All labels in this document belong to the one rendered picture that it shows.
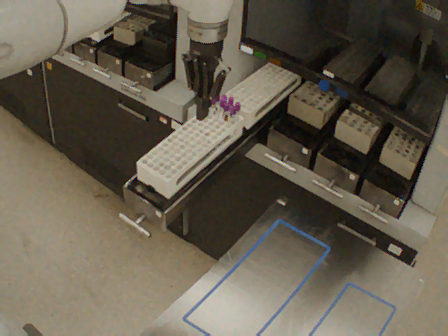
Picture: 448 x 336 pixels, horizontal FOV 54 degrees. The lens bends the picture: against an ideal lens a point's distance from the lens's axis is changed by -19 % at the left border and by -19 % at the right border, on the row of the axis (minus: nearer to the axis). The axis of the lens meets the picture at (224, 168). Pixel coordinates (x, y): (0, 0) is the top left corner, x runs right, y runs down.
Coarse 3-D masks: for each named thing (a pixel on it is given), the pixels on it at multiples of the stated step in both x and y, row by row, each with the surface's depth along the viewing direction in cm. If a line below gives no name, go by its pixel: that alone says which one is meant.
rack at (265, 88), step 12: (264, 72) 151; (276, 72) 151; (288, 72) 152; (240, 84) 144; (252, 84) 145; (264, 84) 146; (276, 84) 146; (288, 84) 148; (228, 96) 140; (240, 96) 140; (252, 96) 141; (264, 96) 142; (276, 96) 150; (252, 108) 137; (264, 108) 146; (252, 120) 138
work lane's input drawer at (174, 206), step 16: (304, 80) 157; (288, 96) 150; (272, 112) 145; (256, 128) 141; (240, 144) 135; (224, 160) 131; (208, 176) 127; (128, 192) 122; (144, 192) 120; (176, 192) 121; (192, 192) 124; (144, 208) 122; (160, 208) 118; (176, 208) 121; (160, 224) 121
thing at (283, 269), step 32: (256, 224) 115; (288, 224) 115; (320, 224) 115; (224, 256) 108; (256, 256) 108; (288, 256) 108; (320, 256) 109; (352, 256) 109; (384, 256) 108; (192, 288) 101; (224, 288) 102; (256, 288) 102; (288, 288) 102; (320, 288) 102; (352, 288) 102; (384, 288) 102; (416, 288) 101; (160, 320) 95; (192, 320) 95; (224, 320) 96; (256, 320) 96; (288, 320) 96; (320, 320) 96; (352, 320) 96; (384, 320) 95
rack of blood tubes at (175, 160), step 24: (192, 120) 132; (216, 120) 133; (240, 120) 133; (168, 144) 125; (192, 144) 126; (216, 144) 127; (144, 168) 119; (168, 168) 121; (192, 168) 128; (168, 192) 118
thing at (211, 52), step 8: (192, 40) 108; (192, 48) 109; (200, 48) 108; (208, 48) 108; (216, 48) 108; (192, 56) 114; (200, 56) 110; (208, 56) 110; (216, 56) 110; (200, 64) 114; (208, 64) 113; (216, 64) 111
